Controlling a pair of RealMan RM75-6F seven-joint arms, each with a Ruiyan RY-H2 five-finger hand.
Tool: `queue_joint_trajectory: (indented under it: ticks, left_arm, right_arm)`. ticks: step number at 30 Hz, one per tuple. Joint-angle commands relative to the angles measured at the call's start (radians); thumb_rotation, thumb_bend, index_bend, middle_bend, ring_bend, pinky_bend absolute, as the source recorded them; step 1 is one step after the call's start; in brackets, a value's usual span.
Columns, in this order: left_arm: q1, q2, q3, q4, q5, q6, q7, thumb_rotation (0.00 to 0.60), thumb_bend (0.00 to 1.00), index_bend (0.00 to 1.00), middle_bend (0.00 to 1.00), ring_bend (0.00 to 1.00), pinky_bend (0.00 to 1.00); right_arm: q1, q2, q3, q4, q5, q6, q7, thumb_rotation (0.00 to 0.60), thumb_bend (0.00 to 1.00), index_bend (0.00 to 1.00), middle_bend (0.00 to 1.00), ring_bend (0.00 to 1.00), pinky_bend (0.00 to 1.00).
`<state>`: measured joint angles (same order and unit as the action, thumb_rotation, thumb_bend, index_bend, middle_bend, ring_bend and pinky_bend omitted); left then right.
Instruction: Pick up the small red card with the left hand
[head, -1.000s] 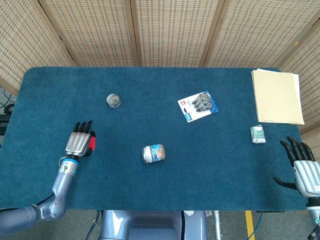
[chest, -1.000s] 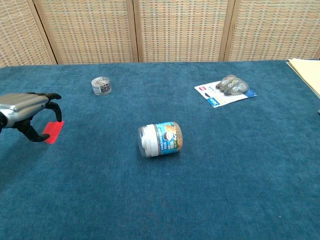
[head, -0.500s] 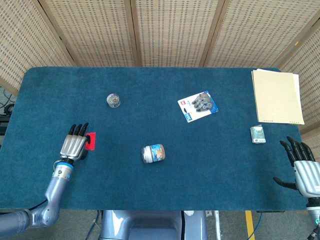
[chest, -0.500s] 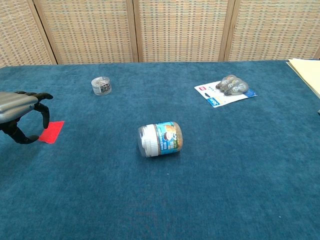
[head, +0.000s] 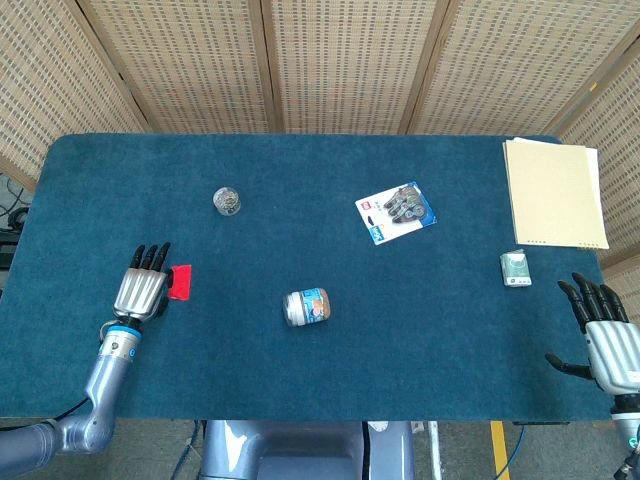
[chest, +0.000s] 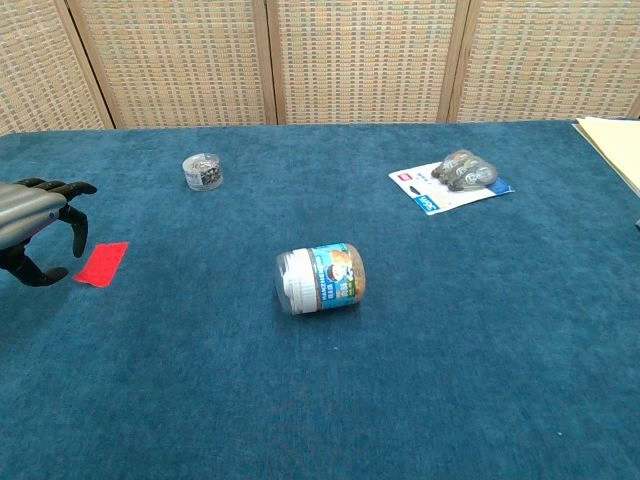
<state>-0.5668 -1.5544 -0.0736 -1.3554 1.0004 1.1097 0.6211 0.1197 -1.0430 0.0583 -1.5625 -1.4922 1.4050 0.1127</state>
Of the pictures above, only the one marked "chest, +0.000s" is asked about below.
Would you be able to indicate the woven wooden folding screen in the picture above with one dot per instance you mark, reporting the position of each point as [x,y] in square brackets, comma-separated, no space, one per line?
[360,60]

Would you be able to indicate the blue velvet table cloth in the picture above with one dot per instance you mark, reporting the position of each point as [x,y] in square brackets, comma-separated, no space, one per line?
[320,380]

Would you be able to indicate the red tape rectangle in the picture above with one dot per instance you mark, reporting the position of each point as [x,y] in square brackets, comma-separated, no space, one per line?
[104,262]

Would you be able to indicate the correction tape blister pack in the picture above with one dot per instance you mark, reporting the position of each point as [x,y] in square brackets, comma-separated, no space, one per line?
[440,192]

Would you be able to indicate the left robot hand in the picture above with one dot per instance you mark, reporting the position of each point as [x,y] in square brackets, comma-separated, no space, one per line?
[22,210]

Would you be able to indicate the clear tub of binder clips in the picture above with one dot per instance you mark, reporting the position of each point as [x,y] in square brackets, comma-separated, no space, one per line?
[202,175]

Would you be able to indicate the cream paper folder stack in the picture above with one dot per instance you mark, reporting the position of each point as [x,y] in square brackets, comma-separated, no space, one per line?
[617,145]

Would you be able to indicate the plastic jar with blue label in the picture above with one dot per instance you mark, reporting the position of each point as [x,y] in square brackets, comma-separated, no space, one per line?
[320,277]

